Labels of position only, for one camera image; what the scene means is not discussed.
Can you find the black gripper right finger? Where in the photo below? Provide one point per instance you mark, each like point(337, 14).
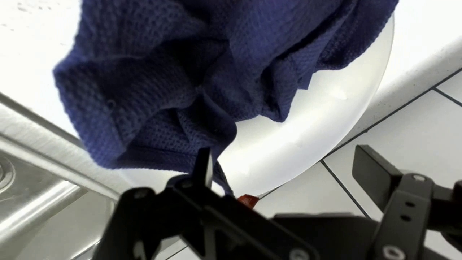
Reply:
point(409, 207)

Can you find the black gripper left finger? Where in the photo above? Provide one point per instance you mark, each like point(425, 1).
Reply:
point(193, 226)

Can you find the blue cloth towel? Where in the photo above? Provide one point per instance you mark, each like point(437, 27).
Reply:
point(168, 73)

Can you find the clear plastic bowl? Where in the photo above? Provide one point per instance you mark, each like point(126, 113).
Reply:
point(312, 120)

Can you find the stainless steel double sink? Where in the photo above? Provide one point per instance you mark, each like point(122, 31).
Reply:
point(38, 193)

